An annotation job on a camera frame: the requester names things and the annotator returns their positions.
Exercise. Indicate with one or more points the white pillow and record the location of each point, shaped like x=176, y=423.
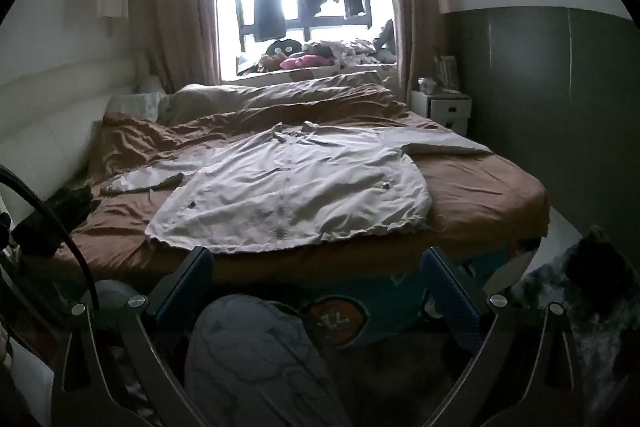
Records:
x=140, y=104

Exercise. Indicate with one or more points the dark cloth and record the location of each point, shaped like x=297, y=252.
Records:
x=50, y=222

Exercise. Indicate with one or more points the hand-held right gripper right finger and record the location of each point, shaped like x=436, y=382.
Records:
x=452, y=302

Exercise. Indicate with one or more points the dark fluffy rug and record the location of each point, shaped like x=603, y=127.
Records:
x=560, y=302

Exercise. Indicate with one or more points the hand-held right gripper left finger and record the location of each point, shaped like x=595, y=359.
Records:
x=187, y=278

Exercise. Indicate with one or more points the beige duvet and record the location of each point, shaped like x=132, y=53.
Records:
x=225, y=99

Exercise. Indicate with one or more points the brown plush toy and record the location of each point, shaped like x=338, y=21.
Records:
x=271, y=63

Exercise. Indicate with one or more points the black plush toy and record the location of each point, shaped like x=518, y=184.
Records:
x=285, y=47

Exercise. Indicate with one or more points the white nightstand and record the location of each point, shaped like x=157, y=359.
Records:
x=445, y=112

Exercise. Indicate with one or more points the small jar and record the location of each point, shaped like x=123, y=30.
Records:
x=426, y=85

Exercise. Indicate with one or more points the white padded headboard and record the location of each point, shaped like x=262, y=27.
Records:
x=45, y=117

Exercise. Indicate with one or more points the beige curtain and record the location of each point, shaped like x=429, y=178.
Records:
x=170, y=7
x=415, y=7

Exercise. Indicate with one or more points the dark grey cushion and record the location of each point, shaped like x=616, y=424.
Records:
x=385, y=37

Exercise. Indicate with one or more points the row of books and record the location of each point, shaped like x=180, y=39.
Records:
x=447, y=74

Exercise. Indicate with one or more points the white jacket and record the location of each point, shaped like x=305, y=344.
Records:
x=280, y=187

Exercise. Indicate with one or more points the pink cushion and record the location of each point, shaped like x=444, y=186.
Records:
x=305, y=62

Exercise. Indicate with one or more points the printed window seat cushion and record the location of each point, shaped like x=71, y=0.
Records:
x=310, y=73

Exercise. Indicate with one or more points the person's leg in grey pants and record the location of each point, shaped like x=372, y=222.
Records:
x=260, y=367

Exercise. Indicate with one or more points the pile of clothes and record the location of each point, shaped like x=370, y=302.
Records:
x=350, y=52

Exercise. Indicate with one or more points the blue printed bed cover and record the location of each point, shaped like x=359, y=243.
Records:
x=380, y=302

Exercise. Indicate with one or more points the bed with brown sheet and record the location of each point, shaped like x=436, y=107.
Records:
x=475, y=192

